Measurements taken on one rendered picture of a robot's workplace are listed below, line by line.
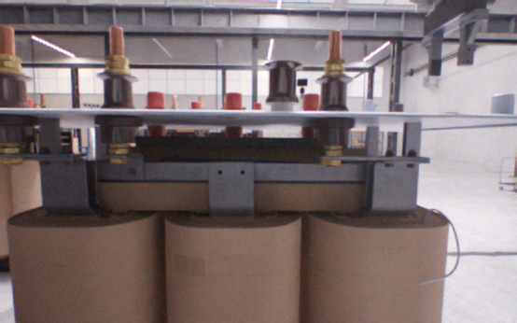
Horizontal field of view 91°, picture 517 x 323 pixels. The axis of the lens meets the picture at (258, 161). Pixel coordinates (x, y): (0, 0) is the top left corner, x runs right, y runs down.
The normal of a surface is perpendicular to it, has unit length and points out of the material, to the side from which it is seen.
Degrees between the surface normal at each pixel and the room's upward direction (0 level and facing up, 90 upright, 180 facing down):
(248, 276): 90
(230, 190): 90
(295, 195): 90
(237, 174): 90
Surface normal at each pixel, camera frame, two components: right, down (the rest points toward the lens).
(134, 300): 0.75, 0.06
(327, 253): -0.73, 0.05
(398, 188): 0.02, 0.08
